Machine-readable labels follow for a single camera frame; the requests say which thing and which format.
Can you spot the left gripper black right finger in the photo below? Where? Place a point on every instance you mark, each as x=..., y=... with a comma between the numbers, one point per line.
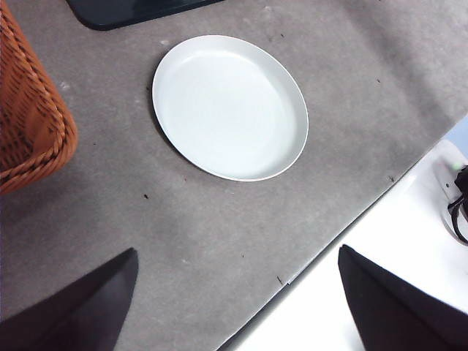
x=402, y=314

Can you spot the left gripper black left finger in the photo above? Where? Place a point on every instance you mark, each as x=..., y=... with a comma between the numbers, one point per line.
x=73, y=314

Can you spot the brown wicker basket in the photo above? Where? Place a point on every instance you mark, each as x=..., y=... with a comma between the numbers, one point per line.
x=22, y=109

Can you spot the white round plate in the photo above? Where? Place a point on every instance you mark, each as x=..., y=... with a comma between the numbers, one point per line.
x=230, y=109

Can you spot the black rectangular tray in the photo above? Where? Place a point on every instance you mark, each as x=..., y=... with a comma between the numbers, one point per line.
x=128, y=11

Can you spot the white rounded camera mount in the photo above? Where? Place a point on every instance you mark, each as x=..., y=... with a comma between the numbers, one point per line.
x=440, y=175

